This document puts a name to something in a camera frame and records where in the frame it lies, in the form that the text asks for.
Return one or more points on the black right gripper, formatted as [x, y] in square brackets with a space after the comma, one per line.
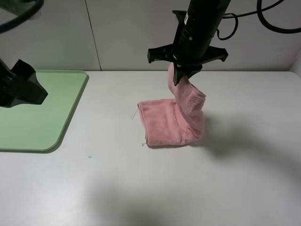
[189, 51]

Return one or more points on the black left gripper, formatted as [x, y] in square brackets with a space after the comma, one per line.
[24, 87]

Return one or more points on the pink fluffy towel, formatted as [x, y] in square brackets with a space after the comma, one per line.
[174, 121]

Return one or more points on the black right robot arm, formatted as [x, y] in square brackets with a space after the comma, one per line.
[204, 13]

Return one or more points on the green plastic tray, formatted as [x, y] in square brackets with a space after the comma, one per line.
[40, 128]

